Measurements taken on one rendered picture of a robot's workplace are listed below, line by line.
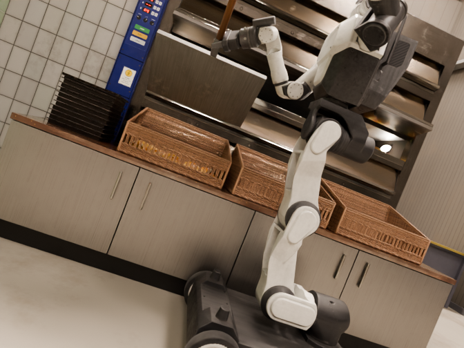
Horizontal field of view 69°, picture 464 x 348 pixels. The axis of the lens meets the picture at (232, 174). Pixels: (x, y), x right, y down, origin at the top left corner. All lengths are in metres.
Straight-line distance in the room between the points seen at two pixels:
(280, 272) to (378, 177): 1.35
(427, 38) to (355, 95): 1.49
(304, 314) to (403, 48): 1.07
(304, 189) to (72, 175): 1.06
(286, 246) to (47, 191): 1.11
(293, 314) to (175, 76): 1.23
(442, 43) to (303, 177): 1.79
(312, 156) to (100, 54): 1.50
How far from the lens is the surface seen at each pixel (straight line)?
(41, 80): 2.38
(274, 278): 1.40
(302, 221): 1.30
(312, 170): 1.33
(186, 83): 1.80
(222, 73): 1.70
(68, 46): 2.37
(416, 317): 2.25
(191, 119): 2.18
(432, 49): 2.81
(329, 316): 1.51
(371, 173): 2.51
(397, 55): 1.46
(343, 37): 1.37
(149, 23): 2.28
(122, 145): 1.72
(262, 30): 1.52
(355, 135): 1.39
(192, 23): 2.16
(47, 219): 1.80
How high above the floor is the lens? 0.74
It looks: 2 degrees down
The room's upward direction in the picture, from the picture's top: 22 degrees clockwise
